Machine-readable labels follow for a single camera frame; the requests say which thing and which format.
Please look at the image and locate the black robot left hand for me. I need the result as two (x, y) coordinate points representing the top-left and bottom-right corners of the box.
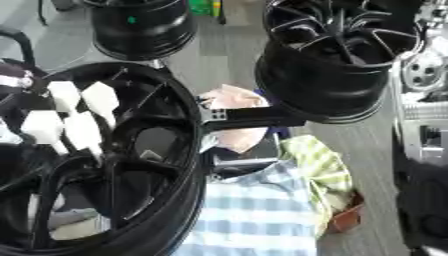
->
(0, 59), (49, 111)

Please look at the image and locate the white hub pin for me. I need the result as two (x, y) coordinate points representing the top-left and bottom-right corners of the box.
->
(45, 80), (83, 113)
(61, 111), (107, 162)
(80, 81), (123, 130)

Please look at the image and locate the large black spoked wheel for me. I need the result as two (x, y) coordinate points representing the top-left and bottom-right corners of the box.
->
(0, 61), (210, 256)

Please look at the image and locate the black spoked wheel rim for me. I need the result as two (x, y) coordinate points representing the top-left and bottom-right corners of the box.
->
(253, 0), (426, 125)

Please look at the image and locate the black curved tube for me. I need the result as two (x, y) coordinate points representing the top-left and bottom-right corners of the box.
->
(0, 27), (39, 68)

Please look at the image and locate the green container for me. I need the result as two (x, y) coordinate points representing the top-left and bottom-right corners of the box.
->
(187, 0), (228, 17)

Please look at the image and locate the pale pink crumpled cloth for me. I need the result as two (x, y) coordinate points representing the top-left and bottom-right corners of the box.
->
(199, 84), (275, 155)

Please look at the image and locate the green white checked cloth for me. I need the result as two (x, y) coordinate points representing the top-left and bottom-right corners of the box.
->
(278, 134), (356, 238)

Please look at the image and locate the brown leather object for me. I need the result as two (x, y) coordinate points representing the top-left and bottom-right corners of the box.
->
(323, 190), (368, 235)

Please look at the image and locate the black bar with silver bracket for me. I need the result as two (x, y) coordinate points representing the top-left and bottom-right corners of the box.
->
(199, 105), (308, 132)

